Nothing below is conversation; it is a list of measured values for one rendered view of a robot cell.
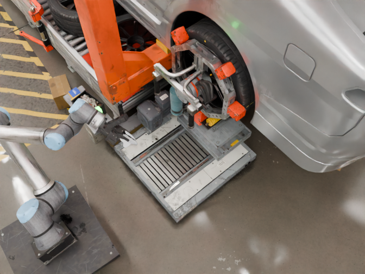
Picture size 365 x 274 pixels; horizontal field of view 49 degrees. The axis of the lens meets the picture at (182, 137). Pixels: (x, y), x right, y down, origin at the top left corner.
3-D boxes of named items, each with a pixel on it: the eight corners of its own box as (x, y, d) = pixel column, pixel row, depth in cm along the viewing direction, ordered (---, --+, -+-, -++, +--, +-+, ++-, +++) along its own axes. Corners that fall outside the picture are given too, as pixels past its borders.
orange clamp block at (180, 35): (190, 38, 245) (183, 25, 242) (181, 44, 242) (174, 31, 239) (185, 39, 251) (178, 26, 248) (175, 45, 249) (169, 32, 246)
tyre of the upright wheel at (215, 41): (197, -5, 256) (203, 71, 308) (169, 12, 248) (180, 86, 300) (275, 41, 222) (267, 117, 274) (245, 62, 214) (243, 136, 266)
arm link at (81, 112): (73, 104, 206) (80, 92, 200) (93, 118, 209) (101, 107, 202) (64, 114, 199) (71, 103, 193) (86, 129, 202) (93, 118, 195)
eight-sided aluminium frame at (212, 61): (230, 127, 269) (239, 76, 223) (222, 132, 267) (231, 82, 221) (178, 79, 291) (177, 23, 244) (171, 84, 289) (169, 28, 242)
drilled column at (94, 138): (105, 137, 333) (95, 109, 297) (95, 144, 330) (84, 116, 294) (98, 129, 337) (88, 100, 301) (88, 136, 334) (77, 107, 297)
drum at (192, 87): (212, 91, 260) (213, 77, 248) (187, 108, 253) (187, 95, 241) (197, 78, 266) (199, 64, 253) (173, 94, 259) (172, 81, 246)
